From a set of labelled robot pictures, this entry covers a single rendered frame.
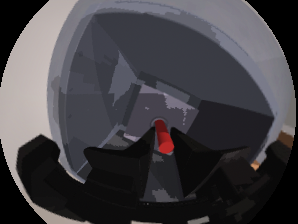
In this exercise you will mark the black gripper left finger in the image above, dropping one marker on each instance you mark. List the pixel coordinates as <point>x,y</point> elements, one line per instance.
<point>133,161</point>

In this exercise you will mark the grey flat plate with hole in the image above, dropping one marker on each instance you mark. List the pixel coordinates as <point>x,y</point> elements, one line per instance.
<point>153,105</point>

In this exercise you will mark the red peg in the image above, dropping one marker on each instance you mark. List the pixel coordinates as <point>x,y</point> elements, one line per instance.
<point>165,143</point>

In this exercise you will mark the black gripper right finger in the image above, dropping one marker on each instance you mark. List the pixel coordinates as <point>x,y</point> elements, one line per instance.
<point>197,163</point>

